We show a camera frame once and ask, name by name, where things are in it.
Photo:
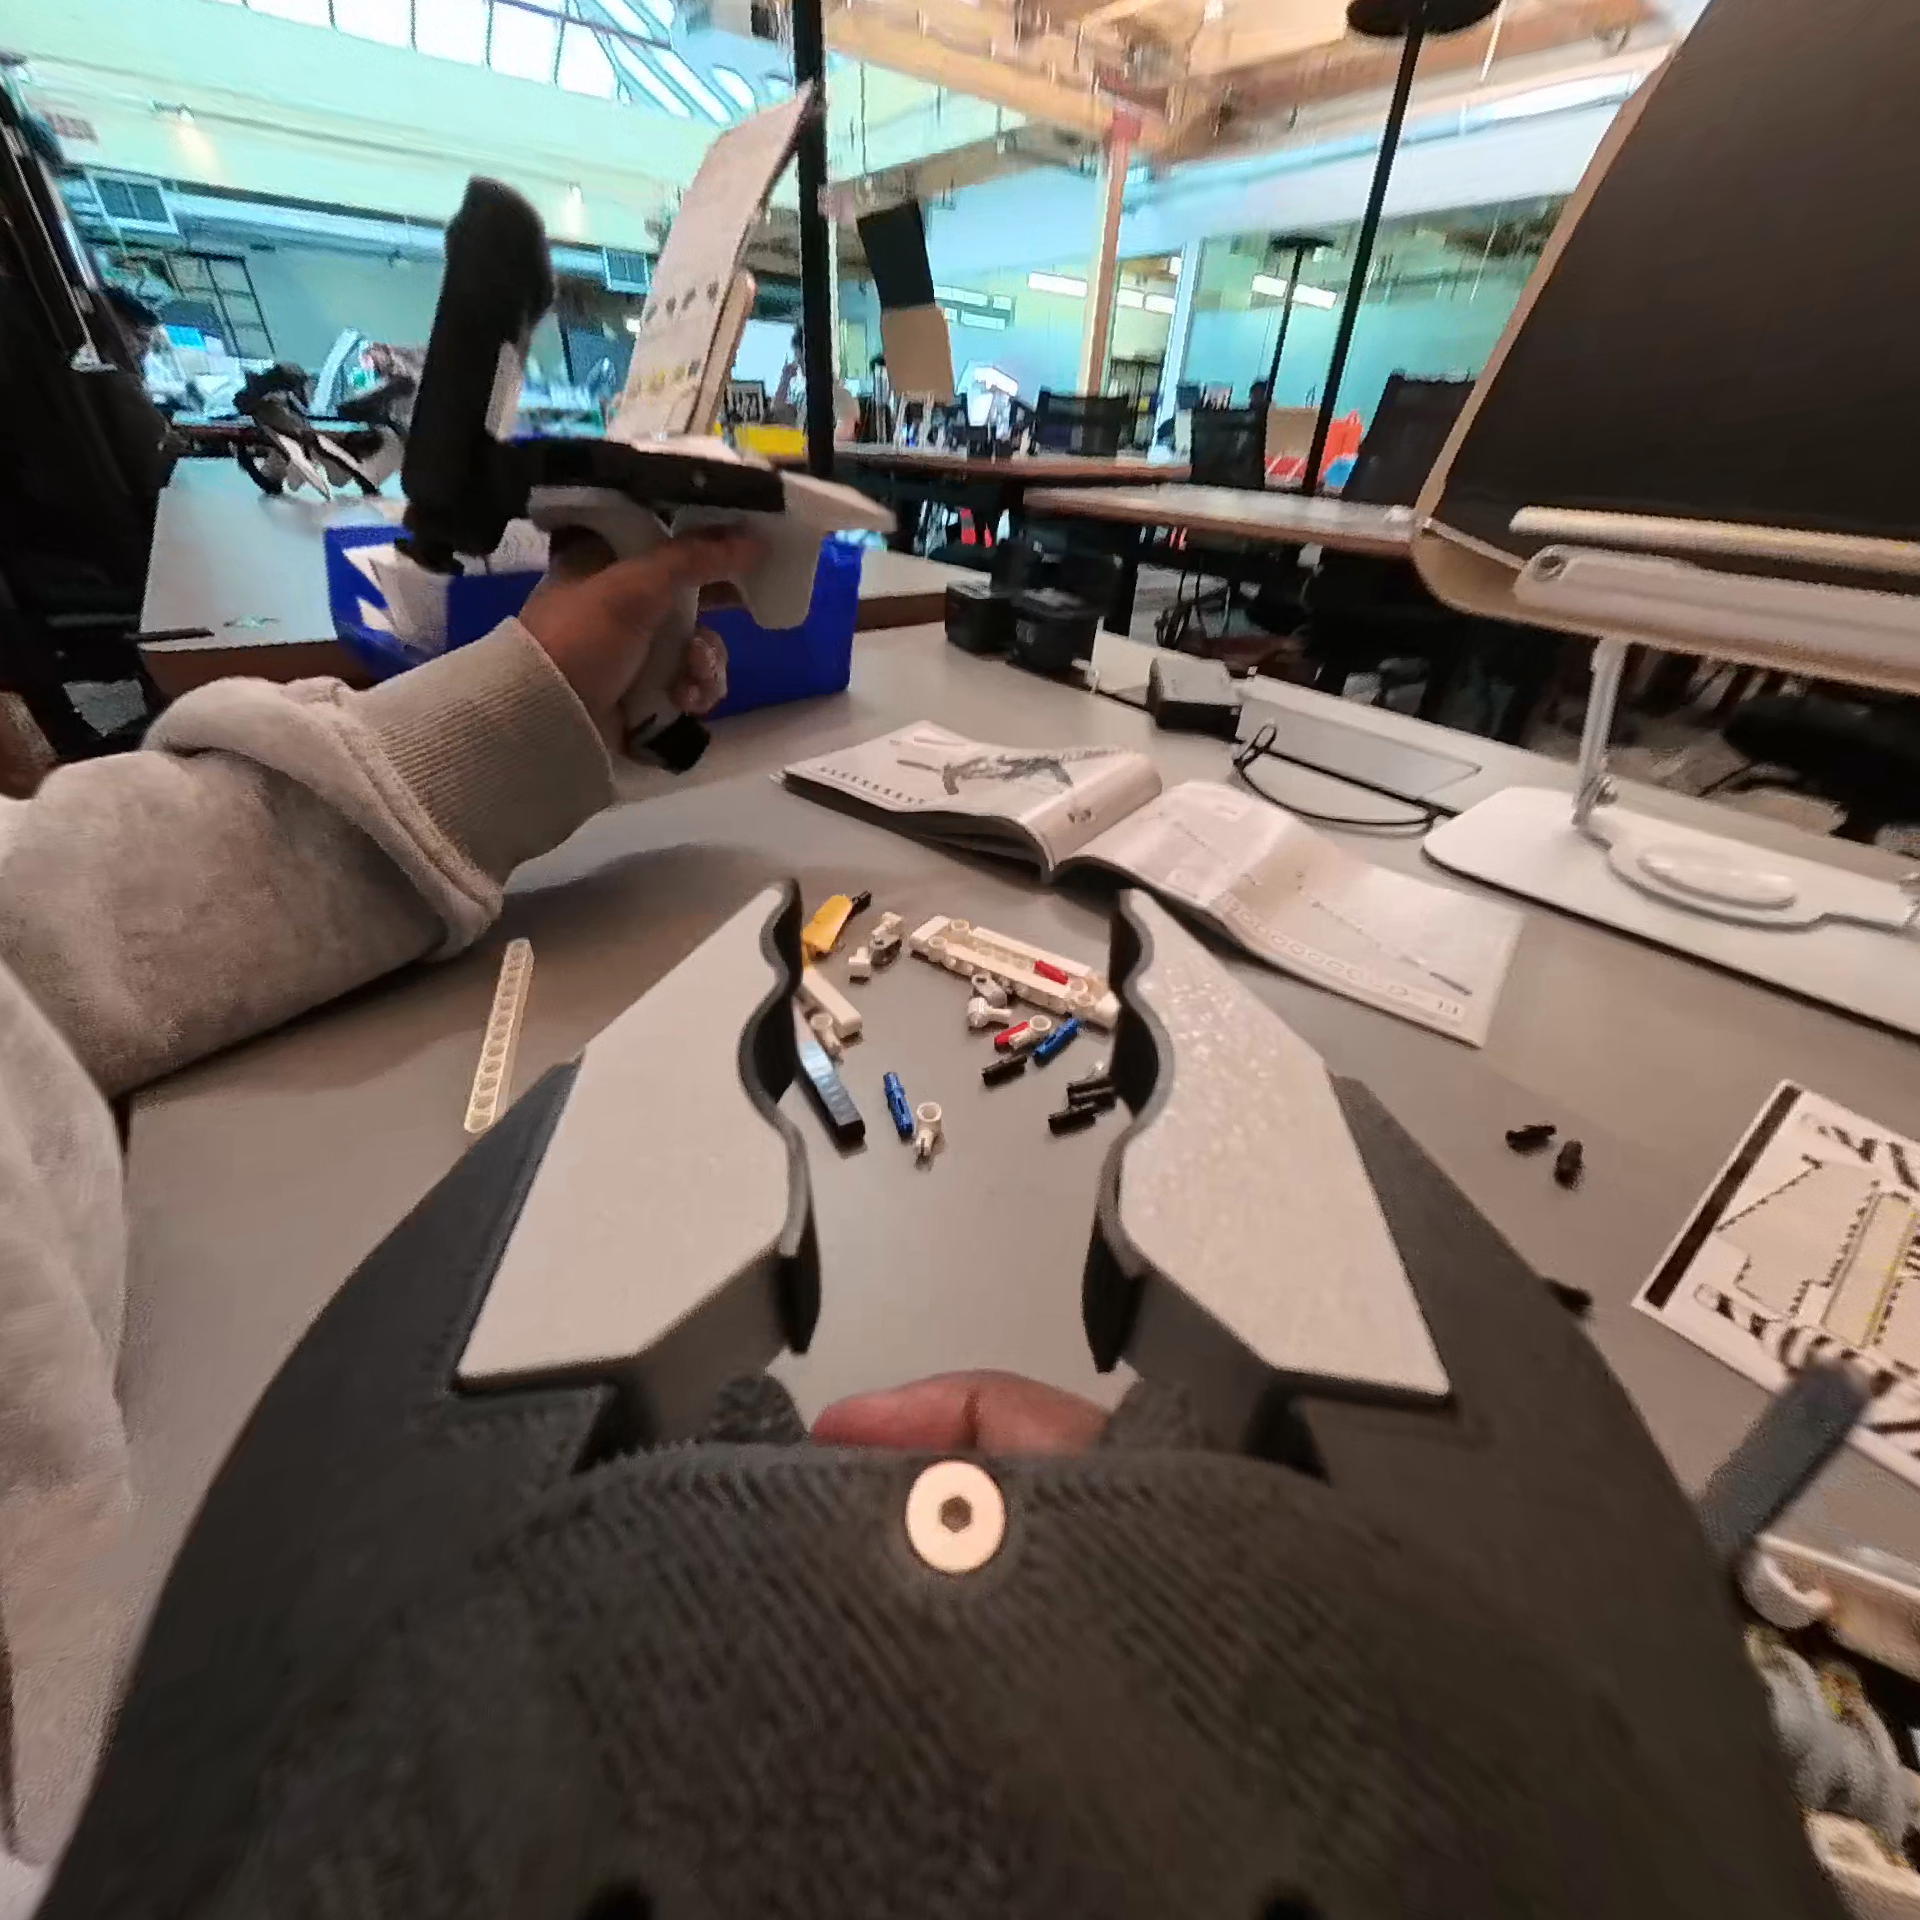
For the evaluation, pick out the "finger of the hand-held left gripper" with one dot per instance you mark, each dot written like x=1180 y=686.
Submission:
x=827 y=517

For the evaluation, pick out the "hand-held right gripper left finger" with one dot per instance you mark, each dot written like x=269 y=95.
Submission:
x=630 y=1227

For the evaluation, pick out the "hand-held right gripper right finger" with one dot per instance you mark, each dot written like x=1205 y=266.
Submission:
x=1275 y=1227

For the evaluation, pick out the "long thin white lego beam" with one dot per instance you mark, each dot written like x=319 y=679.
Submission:
x=500 y=1036

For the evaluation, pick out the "lego instruction booklet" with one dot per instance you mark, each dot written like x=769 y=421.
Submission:
x=1275 y=900

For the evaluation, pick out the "lego helicopter model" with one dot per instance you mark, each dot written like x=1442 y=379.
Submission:
x=1786 y=1445

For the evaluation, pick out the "person's left forearm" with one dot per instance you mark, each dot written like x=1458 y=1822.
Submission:
x=299 y=839

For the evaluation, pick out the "loose small lego pieces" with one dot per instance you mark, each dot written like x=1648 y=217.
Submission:
x=1022 y=1036

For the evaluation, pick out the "white lego beam assembly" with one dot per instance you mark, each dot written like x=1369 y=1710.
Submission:
x=990 y=945

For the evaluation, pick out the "person's left hand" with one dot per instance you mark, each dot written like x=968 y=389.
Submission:
x=630 y=613

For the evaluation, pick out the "person's right hand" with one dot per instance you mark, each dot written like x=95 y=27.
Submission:
x=960 y=1415

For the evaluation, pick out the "blue plastic bin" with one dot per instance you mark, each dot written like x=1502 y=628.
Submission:
x=782 y=659

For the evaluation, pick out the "black charger box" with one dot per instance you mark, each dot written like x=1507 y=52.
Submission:
x=1054 y=628
x=983 y=613

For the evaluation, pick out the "white poster board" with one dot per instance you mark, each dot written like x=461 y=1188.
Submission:
x=704 y=267

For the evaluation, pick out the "zebra sticker sheet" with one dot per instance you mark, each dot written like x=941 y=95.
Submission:
x=1801 y=1242

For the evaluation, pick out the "book stand with metal base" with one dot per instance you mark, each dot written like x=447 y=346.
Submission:
x=1727 y=887

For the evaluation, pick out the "black floor lamp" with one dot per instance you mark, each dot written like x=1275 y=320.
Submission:
x=1386 y=152

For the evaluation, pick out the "black board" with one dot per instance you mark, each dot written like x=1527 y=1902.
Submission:
x=1727 y=298

